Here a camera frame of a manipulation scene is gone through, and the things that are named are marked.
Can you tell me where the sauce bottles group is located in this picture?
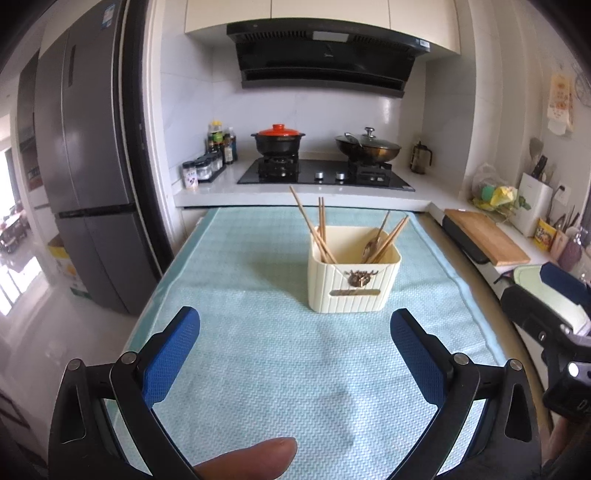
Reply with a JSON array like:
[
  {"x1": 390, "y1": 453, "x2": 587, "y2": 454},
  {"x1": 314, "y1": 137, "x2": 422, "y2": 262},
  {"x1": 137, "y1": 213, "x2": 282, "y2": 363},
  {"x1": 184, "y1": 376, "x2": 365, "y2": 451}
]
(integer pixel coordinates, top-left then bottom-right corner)
[{"x1": 207, "y1": 120, "x2": 238, "y2": 165}]

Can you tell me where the yellow cardboard box on floor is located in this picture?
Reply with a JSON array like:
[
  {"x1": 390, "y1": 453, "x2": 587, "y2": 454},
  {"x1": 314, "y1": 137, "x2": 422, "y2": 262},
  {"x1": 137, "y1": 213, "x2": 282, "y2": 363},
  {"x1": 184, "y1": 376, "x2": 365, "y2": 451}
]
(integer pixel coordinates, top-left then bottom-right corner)
[{"x1": 46, "y1": 234, "x2": 90, "y2": 296}]

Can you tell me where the person left hand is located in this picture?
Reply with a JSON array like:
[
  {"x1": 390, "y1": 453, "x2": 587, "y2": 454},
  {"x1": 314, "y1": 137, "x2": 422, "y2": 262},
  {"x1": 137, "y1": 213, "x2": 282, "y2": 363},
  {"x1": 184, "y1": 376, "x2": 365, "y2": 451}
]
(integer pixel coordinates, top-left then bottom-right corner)
[{"x1": 193, "y1": 437, "x2": 297, "y2": 480}]

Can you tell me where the black gas stove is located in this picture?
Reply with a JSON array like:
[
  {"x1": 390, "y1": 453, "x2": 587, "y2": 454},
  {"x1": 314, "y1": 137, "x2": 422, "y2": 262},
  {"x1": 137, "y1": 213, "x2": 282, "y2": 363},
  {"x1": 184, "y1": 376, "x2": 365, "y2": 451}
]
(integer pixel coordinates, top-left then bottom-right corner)
[{"x1": 238, "y1": 157, "x2": 415, "y2": 192}]

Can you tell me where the light blue woven table mat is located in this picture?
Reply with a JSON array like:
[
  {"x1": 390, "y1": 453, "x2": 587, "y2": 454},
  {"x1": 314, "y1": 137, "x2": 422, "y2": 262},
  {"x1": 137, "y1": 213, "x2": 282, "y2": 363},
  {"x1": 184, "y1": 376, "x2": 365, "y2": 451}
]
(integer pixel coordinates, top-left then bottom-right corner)
[{"x1": 126, "y1": 207, "x2": 506, "y2": 479}]

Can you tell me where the dark french press jug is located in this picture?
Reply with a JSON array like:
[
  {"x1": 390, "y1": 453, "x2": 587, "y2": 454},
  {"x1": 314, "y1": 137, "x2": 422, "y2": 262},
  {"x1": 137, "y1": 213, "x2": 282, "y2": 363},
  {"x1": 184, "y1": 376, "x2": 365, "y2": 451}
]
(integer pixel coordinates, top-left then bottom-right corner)
[{"x1": 410, "y1": 141, "x2": 433, "y2": 175}]

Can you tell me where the wooden spoon in holder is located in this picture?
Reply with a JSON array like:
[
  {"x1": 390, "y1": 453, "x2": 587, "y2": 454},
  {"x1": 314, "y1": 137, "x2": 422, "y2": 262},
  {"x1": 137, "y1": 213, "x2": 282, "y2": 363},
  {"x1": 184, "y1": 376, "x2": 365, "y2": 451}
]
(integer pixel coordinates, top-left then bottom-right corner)
[{"x1": 362, "y1": 211, "x2": 390, "y2": 263}]

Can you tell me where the yellow snack packet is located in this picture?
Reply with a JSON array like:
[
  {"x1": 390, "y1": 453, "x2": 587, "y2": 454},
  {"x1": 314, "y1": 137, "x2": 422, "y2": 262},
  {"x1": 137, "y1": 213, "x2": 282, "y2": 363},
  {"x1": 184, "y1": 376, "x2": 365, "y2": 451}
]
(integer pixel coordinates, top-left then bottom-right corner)
[{"x1": 533, "y1": 218, "x2": 557, "y2": 252}]

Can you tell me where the grey double door refrigerator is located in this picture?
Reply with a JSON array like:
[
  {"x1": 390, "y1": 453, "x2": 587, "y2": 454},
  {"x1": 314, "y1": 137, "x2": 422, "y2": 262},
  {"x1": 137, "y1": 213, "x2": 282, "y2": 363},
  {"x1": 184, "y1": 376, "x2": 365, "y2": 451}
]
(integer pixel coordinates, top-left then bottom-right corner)
[{"x1": 20, "y1": 1, "x2": 172, "y2": 316}]

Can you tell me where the black range hood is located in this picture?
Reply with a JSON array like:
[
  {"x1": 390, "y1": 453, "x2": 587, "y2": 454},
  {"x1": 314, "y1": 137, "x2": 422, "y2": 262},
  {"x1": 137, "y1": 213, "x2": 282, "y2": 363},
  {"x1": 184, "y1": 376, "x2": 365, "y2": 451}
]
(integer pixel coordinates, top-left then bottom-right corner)
[{"x1": 226, "y1": 18, "x2": 431, "y2": 98}]

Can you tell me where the black pot with red lid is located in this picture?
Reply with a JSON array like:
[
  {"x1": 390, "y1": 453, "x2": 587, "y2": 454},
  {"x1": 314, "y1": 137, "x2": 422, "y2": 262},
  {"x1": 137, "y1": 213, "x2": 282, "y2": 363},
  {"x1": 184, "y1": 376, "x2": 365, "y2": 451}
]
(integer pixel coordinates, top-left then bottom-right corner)
[{"x1": 252, "y1": 124, "x2": 305, "y2": 157}]

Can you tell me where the clear spice container rack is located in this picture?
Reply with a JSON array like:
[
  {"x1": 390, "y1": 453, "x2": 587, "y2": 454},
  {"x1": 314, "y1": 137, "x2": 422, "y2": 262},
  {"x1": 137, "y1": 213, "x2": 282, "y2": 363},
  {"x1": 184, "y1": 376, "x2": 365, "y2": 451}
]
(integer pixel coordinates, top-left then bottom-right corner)
[{"x1": 193, "y1": 152, "x2": 225, "y2": 182}]

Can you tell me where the black wok with glass lid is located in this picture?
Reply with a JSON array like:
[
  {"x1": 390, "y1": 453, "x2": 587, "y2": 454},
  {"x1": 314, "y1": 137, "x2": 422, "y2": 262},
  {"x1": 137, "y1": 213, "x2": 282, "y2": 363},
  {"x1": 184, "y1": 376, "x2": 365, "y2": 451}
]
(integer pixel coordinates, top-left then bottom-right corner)
[{"x1": 335, "y1": 127, "x2": 401, "y2": 164}]

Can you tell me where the white knife block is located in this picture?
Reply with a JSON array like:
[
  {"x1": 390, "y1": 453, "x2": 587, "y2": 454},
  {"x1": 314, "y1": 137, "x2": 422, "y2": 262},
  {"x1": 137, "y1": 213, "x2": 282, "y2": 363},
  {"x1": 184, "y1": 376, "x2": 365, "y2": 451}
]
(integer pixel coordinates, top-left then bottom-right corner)
[{"x1": 512, "y1": 155, "x2": 553, "y2": 237}]

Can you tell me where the white spice jar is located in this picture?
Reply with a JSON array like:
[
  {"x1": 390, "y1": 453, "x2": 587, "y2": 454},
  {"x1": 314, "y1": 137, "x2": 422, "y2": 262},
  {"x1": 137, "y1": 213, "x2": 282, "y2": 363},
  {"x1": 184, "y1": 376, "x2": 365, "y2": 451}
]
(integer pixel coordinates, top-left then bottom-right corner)
[{"x1": 182, "y1": 161, "x2": 198, "y2": 190}]

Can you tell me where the light green cutting board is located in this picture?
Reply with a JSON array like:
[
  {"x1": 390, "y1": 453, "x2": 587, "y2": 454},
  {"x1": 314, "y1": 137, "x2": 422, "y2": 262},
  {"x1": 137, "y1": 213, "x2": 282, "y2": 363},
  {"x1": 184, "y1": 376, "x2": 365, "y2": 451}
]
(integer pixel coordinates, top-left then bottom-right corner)
[{"x1": 513, "y1": 265, "x2": 590, "y2": 335}]

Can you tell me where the wooden cutting board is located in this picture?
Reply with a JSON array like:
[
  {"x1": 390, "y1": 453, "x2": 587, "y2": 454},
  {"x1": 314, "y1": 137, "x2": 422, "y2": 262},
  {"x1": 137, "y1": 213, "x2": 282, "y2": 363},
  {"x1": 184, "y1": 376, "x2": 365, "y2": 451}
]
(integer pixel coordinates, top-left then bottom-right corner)
[{"x1": 445, "y1": 209, "x2": 531, "y2": 266}]

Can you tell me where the cream ribbed utensil holder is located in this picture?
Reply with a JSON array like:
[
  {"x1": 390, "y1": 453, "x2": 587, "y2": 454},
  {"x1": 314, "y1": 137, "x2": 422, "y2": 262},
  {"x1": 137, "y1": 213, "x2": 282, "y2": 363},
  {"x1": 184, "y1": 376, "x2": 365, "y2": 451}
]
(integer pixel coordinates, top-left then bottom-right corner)
[{"x1": 308, "y1": 226, "x2": 402, "y2": 314}]

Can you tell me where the yellow green plastic bag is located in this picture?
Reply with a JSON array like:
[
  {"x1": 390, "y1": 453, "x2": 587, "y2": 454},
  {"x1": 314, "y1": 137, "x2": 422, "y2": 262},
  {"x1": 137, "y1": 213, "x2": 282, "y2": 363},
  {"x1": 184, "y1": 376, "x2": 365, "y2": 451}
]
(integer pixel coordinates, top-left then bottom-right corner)
[{"x1": 472, "y1": 184, "x2": 518, "y2": 211}]

